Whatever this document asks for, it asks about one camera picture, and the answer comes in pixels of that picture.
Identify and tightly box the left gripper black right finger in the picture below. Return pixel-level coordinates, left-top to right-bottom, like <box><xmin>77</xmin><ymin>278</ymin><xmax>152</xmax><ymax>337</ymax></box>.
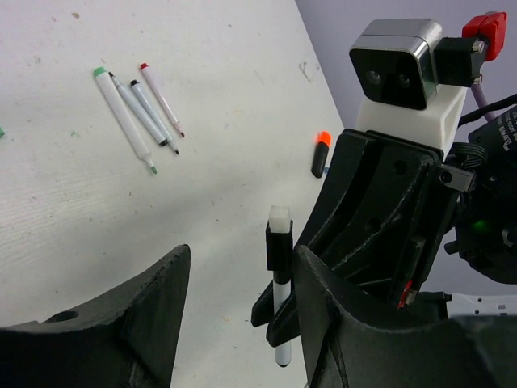
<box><xmin>293</xmin><ymin>246</ymin><xmax>516</xmax><ymax>387</ymax></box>

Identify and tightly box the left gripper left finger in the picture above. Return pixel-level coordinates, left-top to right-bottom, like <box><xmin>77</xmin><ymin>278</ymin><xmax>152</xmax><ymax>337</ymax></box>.
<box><xmin>1</xmin><ymin>245</ymin><xmax>191</xmax><ymax>387</ymax></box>

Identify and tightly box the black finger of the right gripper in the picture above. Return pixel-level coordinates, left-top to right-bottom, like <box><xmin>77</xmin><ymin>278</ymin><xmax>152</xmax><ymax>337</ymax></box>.
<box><xmin>250</xmin><ymin>282</ymin><xmax>301</xmax><ymax>347</ymax></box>

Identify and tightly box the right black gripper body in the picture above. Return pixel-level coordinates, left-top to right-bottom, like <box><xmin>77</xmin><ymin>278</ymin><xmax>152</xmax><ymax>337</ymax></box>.
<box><xmin>297</xmin><ymin>129</ymin><xmax>473</xmax><ymax>307</ymax></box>

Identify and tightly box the black capped white pen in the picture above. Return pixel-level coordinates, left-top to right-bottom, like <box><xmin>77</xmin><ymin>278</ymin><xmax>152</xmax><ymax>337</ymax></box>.
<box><xmin>129</xmin><ymin>79</ymin><xmax>169</xmax><ymax>146</ymax></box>

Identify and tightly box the green capped white pen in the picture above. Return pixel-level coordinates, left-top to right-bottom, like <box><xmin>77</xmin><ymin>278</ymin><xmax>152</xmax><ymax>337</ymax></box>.
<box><xmin>93</xmin><ymin>66</ymin><xmax>158</xmax><ymax>175</ymax></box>

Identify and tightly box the red capped white marker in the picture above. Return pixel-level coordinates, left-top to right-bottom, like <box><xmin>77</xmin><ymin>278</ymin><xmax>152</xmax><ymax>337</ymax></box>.
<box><xmin>140</xmin><ymin>62</ymin><xmax>185</xmax><ymax>138</ymax></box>

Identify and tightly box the orange capped black highlighter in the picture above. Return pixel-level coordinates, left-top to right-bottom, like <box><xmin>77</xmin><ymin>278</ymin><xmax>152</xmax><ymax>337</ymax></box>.
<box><xmin>311</xmin><ymin>131</ymin><xmax>332</xmax><ymax>179</ymax></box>

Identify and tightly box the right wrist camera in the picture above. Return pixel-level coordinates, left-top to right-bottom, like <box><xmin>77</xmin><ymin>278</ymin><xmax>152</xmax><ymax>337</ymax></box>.
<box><xmin>349</xmin><ymin>19</ymin><xmax>490</xmax><ymax>154</ymax></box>

